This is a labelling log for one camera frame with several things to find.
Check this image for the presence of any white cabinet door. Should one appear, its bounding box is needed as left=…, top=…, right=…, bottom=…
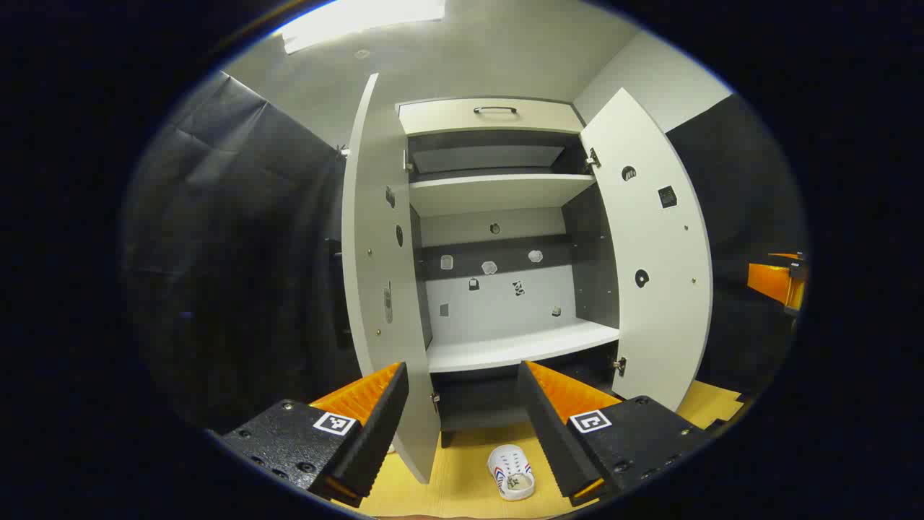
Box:
left=580, top=87, right=714, bottom=412
left=341, top=72, right=443, bottom=485

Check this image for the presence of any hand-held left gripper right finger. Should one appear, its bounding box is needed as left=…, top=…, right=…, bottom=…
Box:
left=517, top=360, right=712, bottom=508

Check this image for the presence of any white shoe with stripes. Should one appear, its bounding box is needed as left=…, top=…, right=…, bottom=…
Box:
left=487, top=444, right=536, bottom=501

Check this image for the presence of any white cabinet drawer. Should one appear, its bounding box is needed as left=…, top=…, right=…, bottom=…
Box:
left=397, top=97, right=584, bottom=137

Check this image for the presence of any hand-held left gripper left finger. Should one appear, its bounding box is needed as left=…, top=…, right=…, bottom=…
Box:
left=219, top=361, right=410, bottom=506

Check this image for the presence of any ceiling light panel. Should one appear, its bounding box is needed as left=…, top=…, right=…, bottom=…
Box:
left=278, top=0, right=447, bottom=55

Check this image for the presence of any white shoe cabinet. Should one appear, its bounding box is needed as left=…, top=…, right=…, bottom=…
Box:
left=396, top=96, right=623, bottom=449

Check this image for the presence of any white cabinet shelf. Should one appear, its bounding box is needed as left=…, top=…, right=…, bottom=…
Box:
left=409, top=173, right=597, bottom=217
left=426, top=320, right=620, bottom=373

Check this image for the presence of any black backdrop cloth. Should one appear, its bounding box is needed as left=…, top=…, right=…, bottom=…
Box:
left=121, top=71, right=809, bottom=434

